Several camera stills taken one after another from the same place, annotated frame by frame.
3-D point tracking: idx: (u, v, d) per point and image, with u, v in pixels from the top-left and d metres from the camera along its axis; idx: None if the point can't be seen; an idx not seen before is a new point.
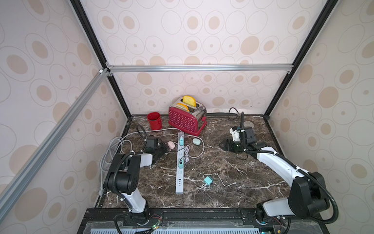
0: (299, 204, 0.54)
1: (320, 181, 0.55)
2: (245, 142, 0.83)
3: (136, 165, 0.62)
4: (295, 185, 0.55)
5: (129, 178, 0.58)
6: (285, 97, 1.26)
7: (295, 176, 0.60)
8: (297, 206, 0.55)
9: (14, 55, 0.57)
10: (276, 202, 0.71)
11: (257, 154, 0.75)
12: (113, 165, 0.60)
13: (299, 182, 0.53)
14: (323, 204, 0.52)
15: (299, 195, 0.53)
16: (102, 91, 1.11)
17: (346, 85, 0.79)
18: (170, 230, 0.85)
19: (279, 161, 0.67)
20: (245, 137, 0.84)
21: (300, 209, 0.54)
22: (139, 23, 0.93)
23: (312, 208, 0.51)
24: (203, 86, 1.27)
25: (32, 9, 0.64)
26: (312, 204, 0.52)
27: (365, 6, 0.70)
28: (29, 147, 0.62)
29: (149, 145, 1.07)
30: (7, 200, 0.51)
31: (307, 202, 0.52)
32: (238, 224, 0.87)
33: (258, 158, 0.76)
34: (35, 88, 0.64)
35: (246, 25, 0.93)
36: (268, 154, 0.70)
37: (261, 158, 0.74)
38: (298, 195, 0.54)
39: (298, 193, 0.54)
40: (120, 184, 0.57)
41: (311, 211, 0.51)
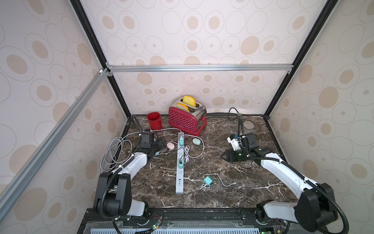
0: (308, 216, 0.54)
1: (329, 192, 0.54)
2: (249, 147, 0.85)
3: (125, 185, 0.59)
4: (304, 198, 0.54)
5: (121, 200, 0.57)
6: (285, 97, 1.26)
7: (303, 187, 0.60)
8: (305, 219, 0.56)
9: (14, 55, 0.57)
10: (279, 207, 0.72)
11: (262, 161, 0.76)
12: (100, 190, 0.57)
13: (308, 195, 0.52)
14: (331, 215, 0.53)
15: (309, 208, 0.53)
16: (102, 91, 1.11)
17: (346, 85, 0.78)
18: (170, 230, 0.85)
19: (286, 170, 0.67)
20: (247, 144, 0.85)
21: (308, 222, 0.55)
22: (139, 23, 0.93)
23: (320, 221, 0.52)
24: (203, 86, 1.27)
25: (32, 9, 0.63)
26: (322, 217, 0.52)
27: (365, 6, 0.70)
28: (29, 147, 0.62)
29: (144, 141, 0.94)
30: (7, 200, 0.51)
31: (316, 215, 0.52)
32: (238, 224, 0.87)
33: (262, 164, 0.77)
34: (35, 88, 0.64)
35: (246, 25, 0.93)
36: (273, 162, 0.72)
37: (264, 165, 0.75)
38: (307, 208, 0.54)
39: (307, 206, 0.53)
40: (111, 206, 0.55)
41: (320, 224, 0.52)
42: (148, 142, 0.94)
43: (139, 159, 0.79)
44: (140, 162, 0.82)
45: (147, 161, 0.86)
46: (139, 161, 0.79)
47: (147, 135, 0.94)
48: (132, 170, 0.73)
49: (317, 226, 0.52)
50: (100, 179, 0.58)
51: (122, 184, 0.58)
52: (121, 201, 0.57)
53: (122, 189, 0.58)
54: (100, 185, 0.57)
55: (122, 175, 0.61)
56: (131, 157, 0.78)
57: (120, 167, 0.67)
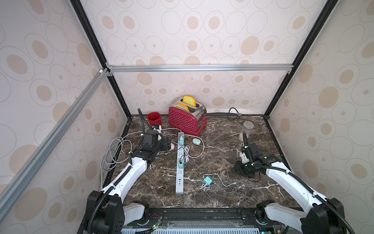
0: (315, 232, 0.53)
1: (339, 208, 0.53)
2: (252, 156, 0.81)
3: (113, 208, 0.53)
4: (313, 213, 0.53)
5: (109, 224, 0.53)
6: (285, 97, 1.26)
7: (312, 203, 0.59)
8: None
9: (14, 55, 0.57)
10: (281, 212, 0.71)
11: (267, 170, 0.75)
12: (88, 211, 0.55)
13: (317, 210, 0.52)
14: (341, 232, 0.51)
15: (317, 224, 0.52)
16: (102, 91, 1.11)
17: (346, 85, 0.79)
18: (170, 230, 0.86)
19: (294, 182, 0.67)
20: (251, 153, 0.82)
21: None
22: (139, 23, 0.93)
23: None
24: (203, 86, 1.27)
25: (32, 9, 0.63)
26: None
27: (365, 6, 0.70)
28: (29, 147, 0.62)
29: (146, 141, 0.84)
30: (7, 200, 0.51)
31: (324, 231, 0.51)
32: (238, 224, 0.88)
33: (267, 172, 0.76)
34: (35, 88, 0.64)
35: (246, 25, 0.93)
36: (280, 172, 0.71)
37: (270, 174, 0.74)
38: (315, 224, 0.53)
39: (316, 223, 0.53)
40: (101, 227, 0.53)
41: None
42: (150, 143, 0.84)
43: (136, 169, 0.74)
44: (138, 172, 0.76)
45: (147, 165, 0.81)
46: (135, 172, 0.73)
47: (149, 136, 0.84)
48: (125, 186, 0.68)
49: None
50: (88, 200, 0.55)
51: (110, 207, 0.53)
52: (110, 225, 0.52)
53: (111, 213, 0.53)
54: (89, 205, 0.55)
55: (112, 197, 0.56)
56: (126, 168, 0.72)
57: (111, 185, 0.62)
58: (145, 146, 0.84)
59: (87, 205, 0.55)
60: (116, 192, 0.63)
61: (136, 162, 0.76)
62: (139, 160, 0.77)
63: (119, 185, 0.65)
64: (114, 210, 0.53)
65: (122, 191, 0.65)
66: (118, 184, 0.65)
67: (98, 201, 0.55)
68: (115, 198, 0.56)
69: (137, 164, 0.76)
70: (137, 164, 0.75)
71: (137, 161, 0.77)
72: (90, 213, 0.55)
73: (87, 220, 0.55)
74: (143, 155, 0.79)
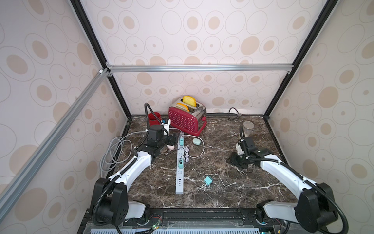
0: (308, 216, 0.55)
1: (328, 192, 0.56)
2: (247, 150, 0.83)
3: (118, 196, 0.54)
4: (303, 197, 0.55)
5: (114, 211, 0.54)
6: (285, 97, 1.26)
7: (302, 187, 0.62)
8: (305, 219, 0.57)
9: (14, 55, 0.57)
10: (280, 207, 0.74)
11: (261, 162, 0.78)
12: (95, 197, 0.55)
13: (307, 194, 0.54)
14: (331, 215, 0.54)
15: (308, 207, 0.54)
16: (102, 91, 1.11)
17: (346, 85, 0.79)
18: (170, 230, 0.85)
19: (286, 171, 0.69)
20: (246, 146, 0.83)
21: (308, 222, 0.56)
22: (139, 23, 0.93)
23: (321, 222, 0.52)
24: (203, 86, 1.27)
25: (32, 9, 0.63)
26: (321, 217, 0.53)
27: (365, 6, 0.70)
28: (29, 147, 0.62)
29: (151, 137, 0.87)
30: (7, 200, 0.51)
31: (315, 215, 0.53)
32: (238, 224, 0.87)
33: (262, 165, 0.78)
34: (35, 88, 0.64)
35: (246, 25, 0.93)
36: (272, 164, 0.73)
37: (264, 166, 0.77)
38: (306, 207, 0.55)
39: (307, 206, 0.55)
40: (105, 214, 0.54)
41: (320, 224, 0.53)
42: (154, 139, 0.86)
43: (141, 162, 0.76)
44: (142, 165, 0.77)
45: (152, 160, 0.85)
46: (140, 165, 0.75)
47: (154, 132, 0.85)
48: (131, 176, 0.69)
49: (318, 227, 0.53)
50: (96, 186, 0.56)
51: (116, 195, 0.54)
52: (114, 212, 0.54)
53: (116, 201, 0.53)
54: (96, 191, 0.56)
55: (118, 185, 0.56)
56: (132, 160, 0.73)
57: (118, 174, 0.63)
58: (150, 142, 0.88)
59: (94, 191, 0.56)
60: (122, 180, 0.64)
61: (142, 155, 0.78)
62: (144, 153, 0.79)
63: (125, 174, 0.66)
64: (119, 198, 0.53)
65: (128, 181, 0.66)
66: (124, 173, 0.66)
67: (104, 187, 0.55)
68: (121, 185, 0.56)
69: (142, 157, 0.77)
70: (142, 157, 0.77)
71: (142, 154, 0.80)
72: (96, 199, 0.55)
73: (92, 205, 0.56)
74: (149, 150, 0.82)
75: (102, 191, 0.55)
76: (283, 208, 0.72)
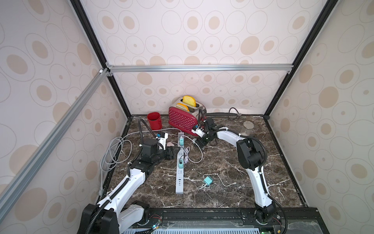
0: (243, 160, 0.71)
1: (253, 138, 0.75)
2: (208, 127, 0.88)
3: (108, 222, 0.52)
4: (237, 146, 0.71)
5: None
6: (285, 97, 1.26)
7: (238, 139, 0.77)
8: (242, 163, 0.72)
9: (15, 55, 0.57)
10: (253, 184, 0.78)
11: (217, 133, 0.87)
12: (83, 225, 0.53)
13: (240, 142, 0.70)
14: (258, 157, 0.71)
15: (241, 152, 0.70)
16: (102, 91, 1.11)
17: (346, 85, 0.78)
18: (170, 230, 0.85)
19: (229, 132, 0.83)
20: (207, 125, 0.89)
21: (244, 164, 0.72)
22: (139, 23, 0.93)
23: (252, 160, 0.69)
24: (203, 86, 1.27)
25: (32, 10, 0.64)
26: (252, 157, 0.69)
27: (366, 6, 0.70)
28: (29, 147, 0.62)
29: (145, 152, 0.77)
30: (7, 200, 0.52)
31: (247, 157, 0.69)
32: (238, 224, 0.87)
33: (217, 135, 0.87)
34: (35, 88, 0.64)
35: (246, 25, 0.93)
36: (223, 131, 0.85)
37: (220, 136, 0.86)
38: (240, 152, 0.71)
39: (241, 152, 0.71)
40: None
41: (252, 163, 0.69)
42: (148, 154, 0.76)
43: (134, 182, 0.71)
44: (136, 184, 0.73)
45: (146, 177, 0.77)
46: (133, 185, 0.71)
47: (147, 147, 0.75)
48: (123, 199, 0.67)
49: (251, 165, 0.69)
50: (83, 214, 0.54)
51: (105, 223, 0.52)
52: None
53: (105, 228, 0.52)
54: (84, 219, 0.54)
55: (108, 212, 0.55)
56: (124, 181, 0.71)
57: (107, 199, 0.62)
58: (144, 158, 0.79)
59: (82, 219, 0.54)
60: (112, 206, 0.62)
61: (134, 174, 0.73)
62: (138, 172, 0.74)
63: (115, 199, 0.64)
64: (108, 225, 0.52)
65: (119, 206, 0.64)
66: (114, 197, 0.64)
67: (93, 214, 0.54)
68: (111, 212, 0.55)
69: (135, 175, 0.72)
70: (135, 176, 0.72)
71: (136, 172, 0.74)
72: (84, 227, 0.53)
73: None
74: (142, 167, 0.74)
75: (91, 219, 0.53)
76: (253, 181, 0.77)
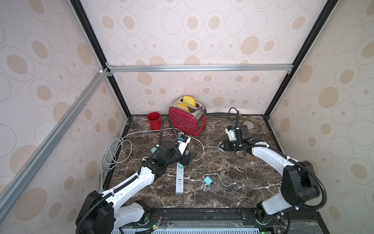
0: (291, 192, 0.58)
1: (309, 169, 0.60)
2: (241, 139, 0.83)
3: (102, 217, 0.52)
4: (286, 173, 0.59)
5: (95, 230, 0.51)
6: (285, 97, 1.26)
7: None
8: (289, 195, 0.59)
9: (15, 55, 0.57)
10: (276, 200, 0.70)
11: (252, 148, 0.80)
12: (84, 209, 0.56)
13: (289, 169, 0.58)
14: (312, 191, 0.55)
15: (290, 182, 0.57)
16: (102, 91, 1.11)
17: (346, 85, 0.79)
18: (170, 230, 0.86)
19: (271, 152, 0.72)
20: (240, 135, 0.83)
21: (291, 197, 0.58)
22: (139, 23, 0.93)
23: (303, 196, 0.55)
24: (203, 86, 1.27)
25: (32, 9, 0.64)
26: (304, 192, 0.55)
27: (366, 5, 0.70)
28: (29, 147, 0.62)
29: (160, 153, 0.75)
30: (7, 200, 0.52)
31: (297, 189, 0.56)
32: (238, 224, 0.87)
33: (253, 151, 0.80)
34: (35, 88, 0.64)
35: (246, 25, 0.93)
36: (261, 148, 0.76)
37: (255, 152, 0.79)
38: (288, 181, 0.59)
39: (289, 182, 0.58)
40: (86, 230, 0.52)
41: (302, 199, 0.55)
42: (162, 156, 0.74)
43: (141, 181, 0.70)
44: (142, 184, 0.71)
45: (154, 180, 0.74)
46: (139, 184, 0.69)
47: (164, 149, 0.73)
48: (125, 195, 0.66)
49: (300, 201, 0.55)
50: (87, 199, 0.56)
51: (101, 216, 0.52)
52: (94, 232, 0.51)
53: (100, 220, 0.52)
54: (86, 203, 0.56)
55: (107, 205, 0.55)
56: (132, 177, 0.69)
57: (111, 191, 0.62)
58: (158, 159, 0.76)
59: (85, 202, 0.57)
60: (113, 200, 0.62)
61: (144, 172, 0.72)
62: (148, 171, 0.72)
63: (118, 194, 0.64)
64: (102, 219, 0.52)
65: (119, 202, 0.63)
66: (117, 191, 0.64)
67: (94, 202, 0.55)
68: (109, 206, 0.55)
69: (144, 175, 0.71)
70: (144, 176, 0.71)
71: (146, 171, 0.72)
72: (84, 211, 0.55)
73: (79, 217, 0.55)
74: (154, 168, 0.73)
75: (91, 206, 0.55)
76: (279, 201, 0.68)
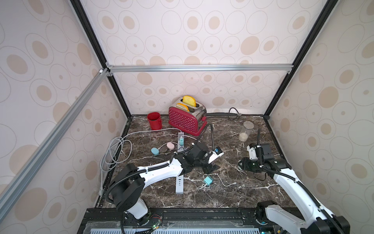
0: None
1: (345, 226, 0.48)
2: (262, 159, 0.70)
3: (133, 189, 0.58)
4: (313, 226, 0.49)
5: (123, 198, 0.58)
6: (285, 97, 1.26)
7: (316, 216, 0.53)
8: None
9: (15, 56, 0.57)
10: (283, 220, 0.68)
11: (274, 175, 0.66)
12: (120, 175, 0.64)
13: (319, 225, 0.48)
14: None
15: None
16: (102, 91, 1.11)
17: (346, 85, 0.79)
18: (170, 230, 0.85)
19: (300, 191, 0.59)
20: (261, 154, 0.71)
21: None
22: (139, 23, 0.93)
23: None
24: (203, 86, 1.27)
25: (32, 9, 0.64)
26: None
27: (366, 5, 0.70)
28: (29, 147, 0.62)
29: (193, 151, 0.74)
30: (7, 200, 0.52)
31: None
32: (238, 224, 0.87)
33: (273, 177, 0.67)
34: (35, 88, 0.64)
35: (246, 25, 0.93)
36: (288, 180, 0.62)
37: (277, 179, 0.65)
38: None
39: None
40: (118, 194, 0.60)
41: None
42: (195, 155, 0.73)
43: (171, 170, 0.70)
44: (170, 173, 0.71)
45: (180, 174, 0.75)
46: (168, 172, 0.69)
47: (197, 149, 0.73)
48: (155, 178, 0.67)
49: None
50: (125, 166, 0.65)
51: (132, 186, 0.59)
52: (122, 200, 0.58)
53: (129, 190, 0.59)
54: (123, 171, 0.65)
55: (140, 179, 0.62)
56: (163, 164, 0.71)
57: (144, 169, 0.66)
58: (189, 157, 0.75)
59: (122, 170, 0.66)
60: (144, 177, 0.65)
61: (174, 164, 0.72)
62: (178, 164, 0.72)
63: (150, 173, 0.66)
64: (132, 191, 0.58)
65: (149, 181, 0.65)
66: (150, 171, 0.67)
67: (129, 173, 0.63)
68: (140, 181, 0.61)
69: (174, 165, 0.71)
70: (173, 166, 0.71)
71: (176, 163, 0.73)
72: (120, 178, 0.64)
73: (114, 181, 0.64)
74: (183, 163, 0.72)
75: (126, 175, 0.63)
76: (286, 222, 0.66)
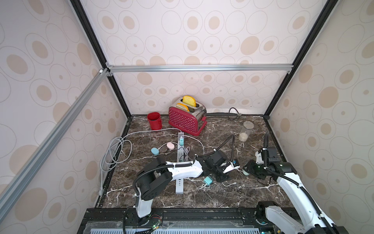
0: None
1: None
2: (267, 161, 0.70)
3: (161, 181, 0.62)
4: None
5: (149, 188, 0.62)
6: (285, 97, 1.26)
7: (314, 223, 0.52)
8: None
9: (15, 55, 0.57)
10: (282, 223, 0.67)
11: (278, 177, 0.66)
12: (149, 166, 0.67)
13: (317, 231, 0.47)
14: None
15: None
16: (102, 91, 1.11)
17: (346, 85, 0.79)
18: (170, 230, 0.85)
19: (302, 197, 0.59)
20: (267, 156, 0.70)
21: None
22: (139, 23, 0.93)
23: None
24: (203, 86, 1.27)
25: (32, 9, 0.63)
26: None
27: (366, 5, 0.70)
28: (29, 147, 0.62)
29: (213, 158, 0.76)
30: (7, 200, 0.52)
31: None
32: (238, 224, 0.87)
33: (277, 180, 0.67)
34: (35, 88, 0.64)
35: (246, 25, 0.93)
36: (291, 184, 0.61)
37: (280, 183, 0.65)
38: None
39: None
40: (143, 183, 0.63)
41: None
42: (214, 161, 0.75)
43: (193, 170, 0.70)
44: (192, 173, 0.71)
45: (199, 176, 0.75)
46: (191, 172, 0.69)
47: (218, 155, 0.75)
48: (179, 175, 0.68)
49: None
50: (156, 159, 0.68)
51: (161, 179, 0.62)
52: (148, 190, 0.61)
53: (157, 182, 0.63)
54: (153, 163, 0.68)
55: (168, 173, 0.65)
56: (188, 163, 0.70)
57: (172, 165, 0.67)
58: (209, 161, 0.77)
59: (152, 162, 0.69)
60: (173, 172, 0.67)
61: (196, 165, 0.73)
62: (199, 166, 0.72)
63: (176, 169, 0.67)
64: (160, 183, 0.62)
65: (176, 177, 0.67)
66: (177, 167, 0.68)
67: (159, 165, 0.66)
68: (169, 175, 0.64)
69: (196, 166, 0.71)
70: (196, 167, 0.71)
71: (197, 165, 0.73)
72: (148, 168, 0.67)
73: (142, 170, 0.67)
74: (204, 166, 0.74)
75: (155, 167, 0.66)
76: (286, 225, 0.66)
